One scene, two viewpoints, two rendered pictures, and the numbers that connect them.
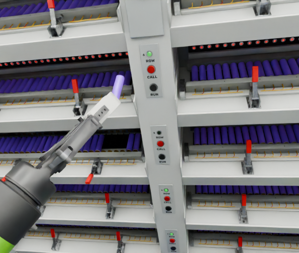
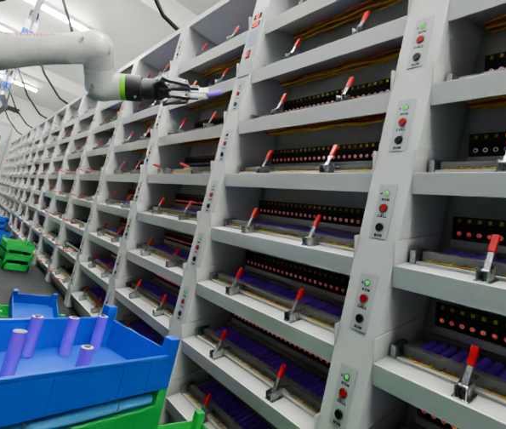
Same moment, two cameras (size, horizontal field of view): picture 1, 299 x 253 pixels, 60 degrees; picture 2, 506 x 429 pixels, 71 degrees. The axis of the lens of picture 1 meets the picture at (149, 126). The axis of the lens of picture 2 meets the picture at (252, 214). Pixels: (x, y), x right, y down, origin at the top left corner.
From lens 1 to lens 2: 1.28 m
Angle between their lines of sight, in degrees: 52
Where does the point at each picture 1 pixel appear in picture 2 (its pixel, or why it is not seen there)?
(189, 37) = (258, 76)
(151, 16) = (247, 65)
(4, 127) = (177, 138)
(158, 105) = (233, 116)
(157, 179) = (213, 175)
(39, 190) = (146, 82)
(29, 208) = (139, 81)
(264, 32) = (286, 68)
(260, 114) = (273, 117)
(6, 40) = not seen: hidden behind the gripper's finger
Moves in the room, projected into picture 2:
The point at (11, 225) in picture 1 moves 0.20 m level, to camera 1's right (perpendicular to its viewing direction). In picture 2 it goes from (129, 80) to (165, 73)
